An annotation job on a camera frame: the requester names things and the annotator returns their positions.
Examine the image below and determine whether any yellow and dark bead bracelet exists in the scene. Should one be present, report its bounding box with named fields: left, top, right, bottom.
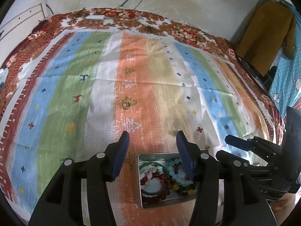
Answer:
left=172, top=184, right=197, bottom=196

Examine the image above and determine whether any light blue bead bracelet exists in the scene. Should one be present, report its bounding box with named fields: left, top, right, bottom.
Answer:
left=167, top=159, right=194, bottom=186

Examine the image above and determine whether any mustard yellow hanging cloth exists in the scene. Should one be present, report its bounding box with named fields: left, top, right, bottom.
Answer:
left=235, top=2, right=297, bottom=77

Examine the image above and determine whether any multicolour bead bracelet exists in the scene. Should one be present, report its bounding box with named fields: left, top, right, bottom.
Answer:
left=168, top=162, right=186, bottom=173

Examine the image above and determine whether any white and pink bead bracelet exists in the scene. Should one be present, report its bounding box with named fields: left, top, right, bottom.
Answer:
left=141, top=166, right=164, bottom=186

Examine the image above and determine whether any striped printed blanket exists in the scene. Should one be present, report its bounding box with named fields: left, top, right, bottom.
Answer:
left=0, top=29, right=278, bottom=226

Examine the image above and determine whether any green jade bangle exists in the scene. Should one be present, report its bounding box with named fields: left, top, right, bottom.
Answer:
left=139, top=162, right=170, bottom=196

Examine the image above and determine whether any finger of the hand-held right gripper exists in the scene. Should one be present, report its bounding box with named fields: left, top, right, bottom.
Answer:
left=216, top=150, right=271, bottom=172
left=225, top=135, right=283, bottom=157

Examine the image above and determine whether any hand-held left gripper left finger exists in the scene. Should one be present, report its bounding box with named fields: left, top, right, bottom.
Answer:
left=28, top=131, right=130, bottom=226

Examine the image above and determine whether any brown floral bedsheet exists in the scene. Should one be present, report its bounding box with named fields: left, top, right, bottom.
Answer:
left=0, top=8, right=286, bottom=226

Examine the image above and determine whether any blue printed curtain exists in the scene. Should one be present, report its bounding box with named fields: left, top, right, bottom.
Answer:
left=259, top=0, right=301, bottom=113

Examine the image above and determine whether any person's right forearm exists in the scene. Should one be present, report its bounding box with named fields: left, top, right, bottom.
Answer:
left=270, top=189, right=299, bottom=226

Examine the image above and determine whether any red bead bracelet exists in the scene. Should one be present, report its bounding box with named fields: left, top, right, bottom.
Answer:
left=141, top=172, right=179, bottom=204

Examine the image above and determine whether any silver metal tin box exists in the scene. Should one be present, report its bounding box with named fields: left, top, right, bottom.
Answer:
left=137, top=153, right=205, bottom=209

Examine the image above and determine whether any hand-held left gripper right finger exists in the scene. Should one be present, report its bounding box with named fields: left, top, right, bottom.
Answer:
left=176, top=130, right=278, bottom=226

